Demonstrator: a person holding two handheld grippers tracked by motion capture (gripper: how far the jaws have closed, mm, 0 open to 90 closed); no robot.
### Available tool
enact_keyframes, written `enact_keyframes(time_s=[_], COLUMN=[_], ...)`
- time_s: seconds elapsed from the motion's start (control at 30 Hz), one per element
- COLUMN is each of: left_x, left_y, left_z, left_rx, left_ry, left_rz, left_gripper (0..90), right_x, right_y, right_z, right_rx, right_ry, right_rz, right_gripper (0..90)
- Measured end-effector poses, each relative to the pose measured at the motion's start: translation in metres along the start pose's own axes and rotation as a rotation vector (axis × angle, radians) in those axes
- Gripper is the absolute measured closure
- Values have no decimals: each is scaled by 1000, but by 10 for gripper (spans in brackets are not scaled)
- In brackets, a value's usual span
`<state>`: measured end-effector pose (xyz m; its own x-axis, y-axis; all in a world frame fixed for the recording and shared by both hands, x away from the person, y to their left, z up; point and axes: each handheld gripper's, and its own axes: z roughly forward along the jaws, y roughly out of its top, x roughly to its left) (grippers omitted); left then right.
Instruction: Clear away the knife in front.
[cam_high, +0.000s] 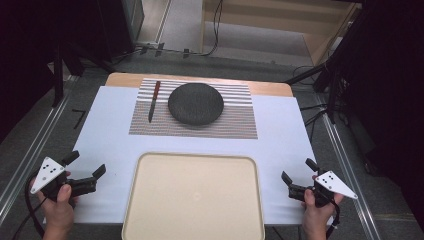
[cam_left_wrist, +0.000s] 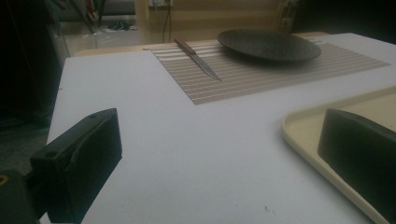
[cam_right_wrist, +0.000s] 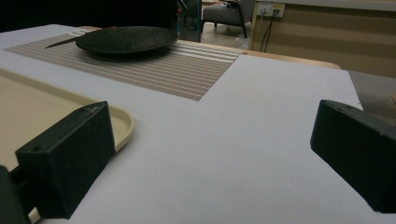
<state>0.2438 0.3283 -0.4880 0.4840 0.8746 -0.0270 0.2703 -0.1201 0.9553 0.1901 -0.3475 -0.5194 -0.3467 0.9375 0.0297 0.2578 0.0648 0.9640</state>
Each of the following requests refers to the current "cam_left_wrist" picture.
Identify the dark round plate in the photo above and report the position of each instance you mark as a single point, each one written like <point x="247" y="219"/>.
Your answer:
<point x="268" y="44"/>

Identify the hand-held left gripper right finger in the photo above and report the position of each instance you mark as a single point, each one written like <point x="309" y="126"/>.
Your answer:
<point x="361" y="149"/>

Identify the cream plastic tray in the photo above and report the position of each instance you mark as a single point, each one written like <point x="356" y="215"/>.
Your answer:
<point x="311" y="133"/>

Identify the striped woven placemat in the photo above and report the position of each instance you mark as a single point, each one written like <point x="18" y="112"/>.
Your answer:
<point x="249" y="74"/>

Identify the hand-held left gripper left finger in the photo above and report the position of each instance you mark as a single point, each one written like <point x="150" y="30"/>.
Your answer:
<point x="77" y="161"/>

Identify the white power strip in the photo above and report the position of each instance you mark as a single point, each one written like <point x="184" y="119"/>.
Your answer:
<point x="160" y="2"/>

